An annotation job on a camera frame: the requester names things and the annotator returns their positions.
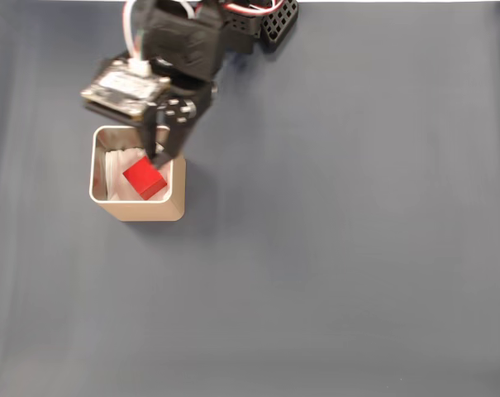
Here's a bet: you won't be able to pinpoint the red cube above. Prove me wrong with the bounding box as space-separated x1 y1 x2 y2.
121 155 169 203

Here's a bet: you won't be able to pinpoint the beige square box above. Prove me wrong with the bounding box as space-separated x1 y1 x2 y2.
88 125 188 223

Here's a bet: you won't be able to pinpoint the white folded cloth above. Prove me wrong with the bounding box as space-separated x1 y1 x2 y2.
104 142 173 203

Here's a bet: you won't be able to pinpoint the blue-grey fabric table sheet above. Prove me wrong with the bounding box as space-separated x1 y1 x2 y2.
0 2 500 397

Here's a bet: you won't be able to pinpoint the camera circuit board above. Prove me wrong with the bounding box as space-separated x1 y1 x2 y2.
79 57 172 123

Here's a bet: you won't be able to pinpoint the camera cable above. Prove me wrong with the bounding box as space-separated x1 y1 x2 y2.
122 0 154 78

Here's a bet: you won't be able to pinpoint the red white servo wires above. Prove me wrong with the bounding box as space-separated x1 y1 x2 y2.
177 0 290 20

